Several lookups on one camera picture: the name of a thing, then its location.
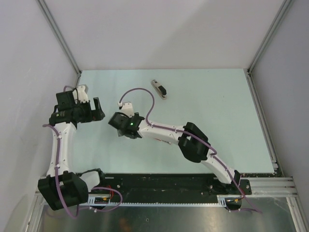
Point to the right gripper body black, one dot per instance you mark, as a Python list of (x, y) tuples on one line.
[(121, 133)]

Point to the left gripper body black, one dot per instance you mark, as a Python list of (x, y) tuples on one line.
[(84, 111)]

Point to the beige black stapler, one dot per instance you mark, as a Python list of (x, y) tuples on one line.
[(159, 89)]

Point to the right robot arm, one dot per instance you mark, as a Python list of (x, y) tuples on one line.
[(192, 142)]

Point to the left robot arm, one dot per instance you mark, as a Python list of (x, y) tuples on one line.
[(63, 187)]

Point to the red staple box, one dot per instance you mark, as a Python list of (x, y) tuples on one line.
[(164, 141)]

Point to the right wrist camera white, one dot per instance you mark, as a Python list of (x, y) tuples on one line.
[(126, 108)]

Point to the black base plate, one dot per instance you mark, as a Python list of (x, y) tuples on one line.
[(168, 196)]

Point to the aluminium frame rail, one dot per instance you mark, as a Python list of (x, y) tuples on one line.
[(272, 186)]

